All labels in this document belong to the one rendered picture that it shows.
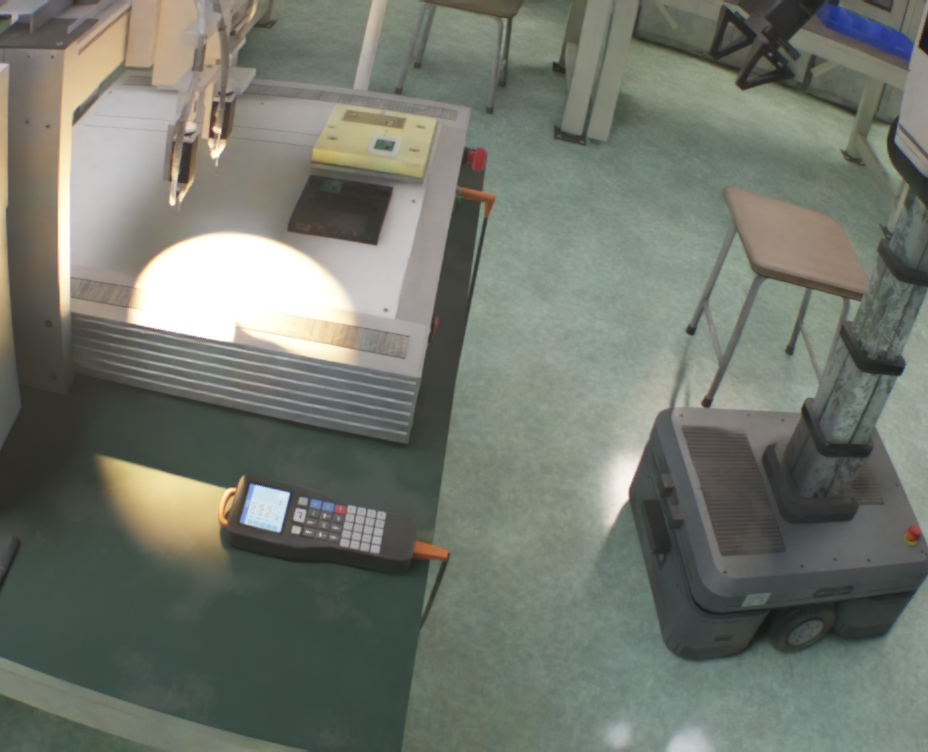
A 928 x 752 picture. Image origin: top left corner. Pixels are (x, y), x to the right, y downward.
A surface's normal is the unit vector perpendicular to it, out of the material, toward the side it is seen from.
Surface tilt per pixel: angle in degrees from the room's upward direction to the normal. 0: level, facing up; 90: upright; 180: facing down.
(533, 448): 0
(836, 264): 7
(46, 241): 90
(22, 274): 90
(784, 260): 10
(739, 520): 0
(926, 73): 90
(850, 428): 90
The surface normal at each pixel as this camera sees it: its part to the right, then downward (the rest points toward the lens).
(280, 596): 0.16, -0.76
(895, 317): 0.10, 0.66
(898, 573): 0.18, -0.07
